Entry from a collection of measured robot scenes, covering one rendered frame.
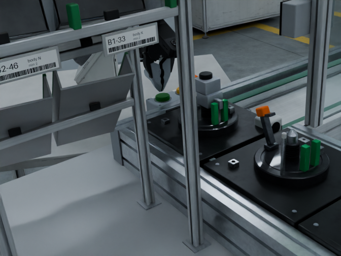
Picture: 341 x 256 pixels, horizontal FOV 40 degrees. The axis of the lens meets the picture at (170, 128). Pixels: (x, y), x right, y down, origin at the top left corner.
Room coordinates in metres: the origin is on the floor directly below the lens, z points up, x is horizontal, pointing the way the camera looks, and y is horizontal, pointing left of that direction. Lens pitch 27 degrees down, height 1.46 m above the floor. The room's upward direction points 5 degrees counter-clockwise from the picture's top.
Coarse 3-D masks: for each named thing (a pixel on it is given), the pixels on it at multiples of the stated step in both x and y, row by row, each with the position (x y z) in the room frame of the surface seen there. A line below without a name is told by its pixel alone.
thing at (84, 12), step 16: (48, 0) 0.69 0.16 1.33; (64, 0) 0.66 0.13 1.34; (80, 0) 0.67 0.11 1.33; (96, 0) 0.68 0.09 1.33; (112, 0) 0.68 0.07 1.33; (128, 0) 0.69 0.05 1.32; (48, 16) 0.71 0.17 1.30; (64, 16) 0.65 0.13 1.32; (80, 16) 0.66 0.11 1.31; (96, 16) 0.67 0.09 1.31; (112, 32) 0.78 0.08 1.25; (64, 48) 0.82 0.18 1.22
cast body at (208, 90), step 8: (208, 72) 0.98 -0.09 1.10; (200, 80) 0.96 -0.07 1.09; (208, 80) 0.96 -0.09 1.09; (216, 80) 0.96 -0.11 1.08; (200, 88) 0.96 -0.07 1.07; (208, 88) 0.95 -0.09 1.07; (216, 88) 0.96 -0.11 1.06; (200, 96) 0.96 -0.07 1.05; (208, 96) 0.94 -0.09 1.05; (216, 96) 0.95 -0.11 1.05; (200, 104) 0.96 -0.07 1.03; (208, 104) 0.94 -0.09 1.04
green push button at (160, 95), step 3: (159, 93) 1.18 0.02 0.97; (162, 93) 1.18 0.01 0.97; (165, 93) 1.18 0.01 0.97; (156, 96) 1.16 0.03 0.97; (159, 96) 1.16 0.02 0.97; (162, 96) 1.16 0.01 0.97; (165, 96) 1.16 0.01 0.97; (168, 96) 1.16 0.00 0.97; (156, 99) 1.16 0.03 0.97; (159, 99) 1.15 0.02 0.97; (162, 99) 1.15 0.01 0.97; (165, 99) 1.15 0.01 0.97; (168, 99) 1.16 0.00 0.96
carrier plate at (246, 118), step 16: (176, 112) 1.05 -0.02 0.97; (240, 112) 1.02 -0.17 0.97; (160, 128) 0.97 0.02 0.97; (176, 128) 0.97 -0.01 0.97; (240, 128) 0.94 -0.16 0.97; (256, 128) 0.93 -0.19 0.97; (176, 144) 0.89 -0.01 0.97; (208, 144) 0.88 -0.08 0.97; (224, 144) 0.87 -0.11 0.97; (240, 144) 0.87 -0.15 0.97; (208, 160) 0.83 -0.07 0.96
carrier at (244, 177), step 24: (264, 144) 0.81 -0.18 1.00; (288, 144) 0.75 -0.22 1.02; (312, 144) 0.73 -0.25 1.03; (216, 168) 0.78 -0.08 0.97; (240, 168) 0.77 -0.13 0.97; (264, 168) 0.73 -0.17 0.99; (288, 168) 0.73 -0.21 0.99; (312, 168) 0.72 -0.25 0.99; (336, 168) 0.74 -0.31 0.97; (240, 192) 0.71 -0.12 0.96; (264, 192) 0.69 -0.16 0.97; (288, 192) 0.68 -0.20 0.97; (312, 192) 0.68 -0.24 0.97; (336, 192) 0.67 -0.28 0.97; (288, 216) 0.61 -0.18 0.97
